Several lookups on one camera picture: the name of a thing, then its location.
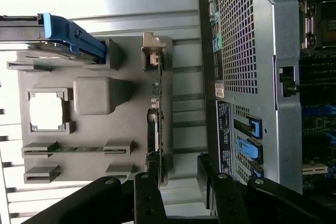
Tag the silver CPU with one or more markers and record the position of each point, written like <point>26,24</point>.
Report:
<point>46,111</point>

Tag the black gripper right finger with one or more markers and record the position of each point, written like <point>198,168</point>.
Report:
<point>228,200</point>

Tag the grey plastic parts rack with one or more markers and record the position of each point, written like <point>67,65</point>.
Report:
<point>105,129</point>

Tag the green RAM stick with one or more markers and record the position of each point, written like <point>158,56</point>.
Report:
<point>78,150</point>

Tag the white expansion slot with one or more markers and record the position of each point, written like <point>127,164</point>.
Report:
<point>315,169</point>

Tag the green motherboard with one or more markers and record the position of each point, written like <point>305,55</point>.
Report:
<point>317,129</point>

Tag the open black PC case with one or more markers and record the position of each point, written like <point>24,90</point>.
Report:
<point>286,51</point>

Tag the blue card retention clip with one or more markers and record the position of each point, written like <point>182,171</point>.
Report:
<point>258,172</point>
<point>256,129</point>
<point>252,150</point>

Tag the silver hard disk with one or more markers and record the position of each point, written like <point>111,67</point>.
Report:
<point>21,45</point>

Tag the CPU socket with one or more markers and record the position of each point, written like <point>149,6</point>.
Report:
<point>325,24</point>

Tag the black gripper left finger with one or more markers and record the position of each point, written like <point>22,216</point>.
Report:
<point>147,200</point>

